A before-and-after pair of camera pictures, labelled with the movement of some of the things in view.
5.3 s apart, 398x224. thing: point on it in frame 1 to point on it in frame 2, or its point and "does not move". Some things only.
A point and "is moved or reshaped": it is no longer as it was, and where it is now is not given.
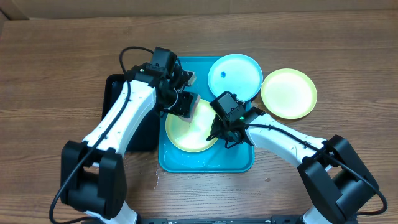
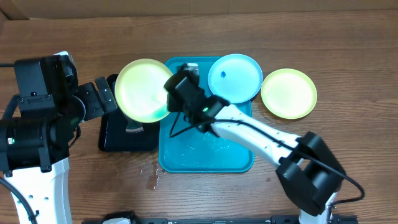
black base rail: [223, 219] does not move
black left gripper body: [176, 103] to [92, 104]
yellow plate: [192, 136] is moved or reshaped
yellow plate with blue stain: [288, 93] does not move
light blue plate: [237, 73] does not move
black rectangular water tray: [147, 137] does not move
